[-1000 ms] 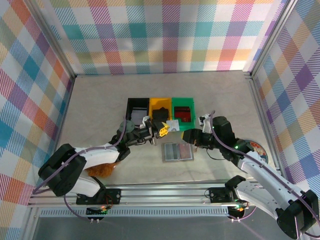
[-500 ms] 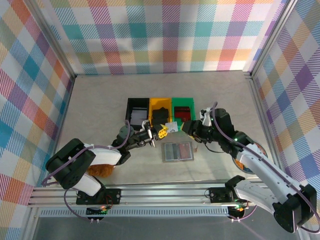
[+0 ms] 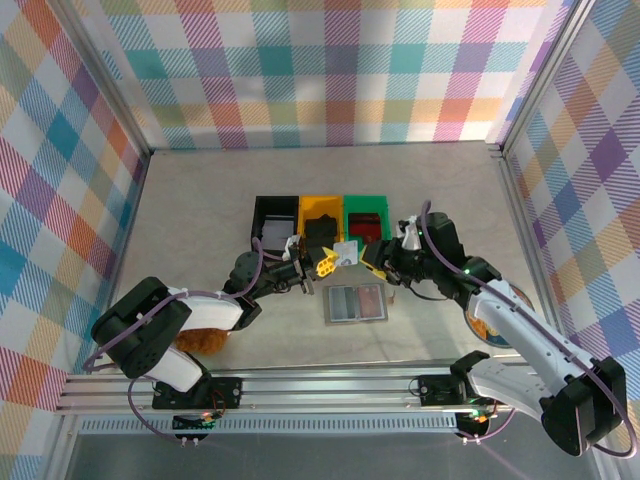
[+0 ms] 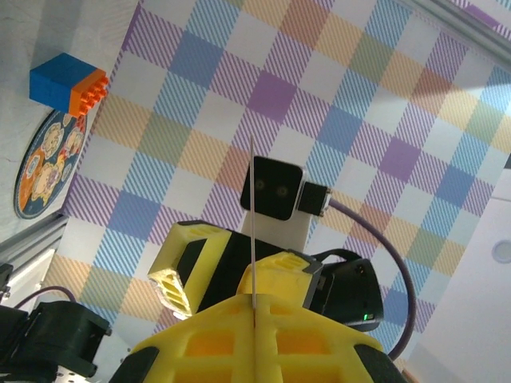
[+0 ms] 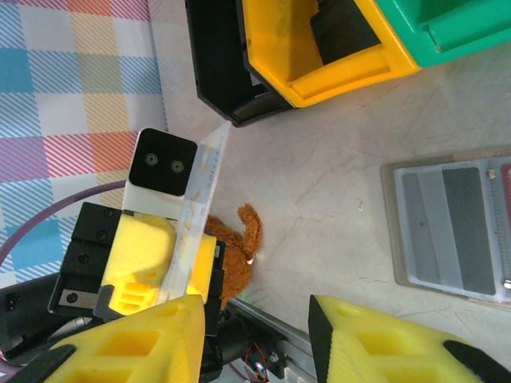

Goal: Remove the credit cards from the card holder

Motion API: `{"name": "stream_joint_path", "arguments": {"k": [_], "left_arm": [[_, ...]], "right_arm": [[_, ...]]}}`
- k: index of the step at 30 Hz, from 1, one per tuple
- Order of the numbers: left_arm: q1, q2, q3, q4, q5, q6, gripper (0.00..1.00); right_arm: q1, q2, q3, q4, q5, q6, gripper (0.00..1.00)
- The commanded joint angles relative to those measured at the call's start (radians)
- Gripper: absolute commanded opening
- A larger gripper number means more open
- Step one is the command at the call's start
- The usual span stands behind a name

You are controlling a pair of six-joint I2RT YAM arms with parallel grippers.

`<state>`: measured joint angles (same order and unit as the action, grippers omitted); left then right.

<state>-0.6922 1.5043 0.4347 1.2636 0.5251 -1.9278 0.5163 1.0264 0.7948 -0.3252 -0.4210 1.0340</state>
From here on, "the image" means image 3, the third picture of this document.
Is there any red plastic card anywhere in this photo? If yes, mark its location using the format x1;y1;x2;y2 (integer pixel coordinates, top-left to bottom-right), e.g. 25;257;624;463
358;285;385;319

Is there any grey striped card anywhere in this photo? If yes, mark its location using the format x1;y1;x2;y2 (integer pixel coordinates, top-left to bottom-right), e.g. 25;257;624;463
329;287;357;320

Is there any grey card holder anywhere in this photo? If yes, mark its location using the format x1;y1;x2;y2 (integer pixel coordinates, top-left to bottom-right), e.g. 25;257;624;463
323;283;400;327

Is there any black cards stack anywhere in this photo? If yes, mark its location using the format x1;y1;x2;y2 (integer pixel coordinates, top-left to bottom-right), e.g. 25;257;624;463
303;213;341;250

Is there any red cards stack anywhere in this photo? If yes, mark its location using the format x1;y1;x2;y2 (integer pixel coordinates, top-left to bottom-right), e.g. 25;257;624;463
347;212;384;247

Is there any white cards stack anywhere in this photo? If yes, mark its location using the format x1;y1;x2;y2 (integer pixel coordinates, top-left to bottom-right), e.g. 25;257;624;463
259;214;294;252

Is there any yellow plastic bin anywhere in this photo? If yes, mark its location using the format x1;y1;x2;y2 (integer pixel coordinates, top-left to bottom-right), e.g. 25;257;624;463
296;194;346;264

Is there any green plastic bin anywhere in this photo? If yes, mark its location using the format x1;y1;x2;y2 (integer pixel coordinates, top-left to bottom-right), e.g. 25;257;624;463
342;193;392;264

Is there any black plastic bin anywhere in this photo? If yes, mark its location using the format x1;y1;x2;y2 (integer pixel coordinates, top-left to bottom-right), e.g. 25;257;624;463
251;194;301;262

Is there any round cartoon coaster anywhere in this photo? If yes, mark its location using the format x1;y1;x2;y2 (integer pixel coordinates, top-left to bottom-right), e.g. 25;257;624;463
462;282;519;350

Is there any orange plush toy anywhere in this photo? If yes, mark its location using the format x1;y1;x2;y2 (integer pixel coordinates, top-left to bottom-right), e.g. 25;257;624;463
174;327;231;356

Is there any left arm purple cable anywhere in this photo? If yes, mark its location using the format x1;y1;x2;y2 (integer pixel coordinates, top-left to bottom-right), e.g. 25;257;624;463
82;238;296;444

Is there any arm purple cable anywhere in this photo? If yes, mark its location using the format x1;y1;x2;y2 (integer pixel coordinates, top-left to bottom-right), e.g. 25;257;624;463
421;199;632;459
82;238;296;444

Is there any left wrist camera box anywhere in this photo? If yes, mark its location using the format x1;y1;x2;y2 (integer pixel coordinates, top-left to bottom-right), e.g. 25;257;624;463
280;233;304;262

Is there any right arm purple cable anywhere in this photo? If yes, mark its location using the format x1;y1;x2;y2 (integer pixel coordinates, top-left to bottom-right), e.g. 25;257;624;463
421;199;632;459

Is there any aluminium side rail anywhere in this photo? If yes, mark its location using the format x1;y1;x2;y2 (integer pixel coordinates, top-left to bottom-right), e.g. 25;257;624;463
87;148;154;375
497;143;576;369

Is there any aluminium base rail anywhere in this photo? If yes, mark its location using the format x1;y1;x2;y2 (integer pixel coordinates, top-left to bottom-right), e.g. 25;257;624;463
54;368;607;416

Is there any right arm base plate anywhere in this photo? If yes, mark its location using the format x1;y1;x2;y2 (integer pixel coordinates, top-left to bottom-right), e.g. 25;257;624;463
417;372;511;407

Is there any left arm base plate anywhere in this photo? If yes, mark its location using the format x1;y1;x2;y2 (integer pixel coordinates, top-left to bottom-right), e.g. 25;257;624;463
151;375;244;410

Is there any grey slotted cable duct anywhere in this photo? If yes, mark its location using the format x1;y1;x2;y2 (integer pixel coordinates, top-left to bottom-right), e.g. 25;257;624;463
78;417;462;437

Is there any aluminium frame post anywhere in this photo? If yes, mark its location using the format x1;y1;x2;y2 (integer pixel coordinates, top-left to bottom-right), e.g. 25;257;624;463
47;0;154;154
497;0;601;157

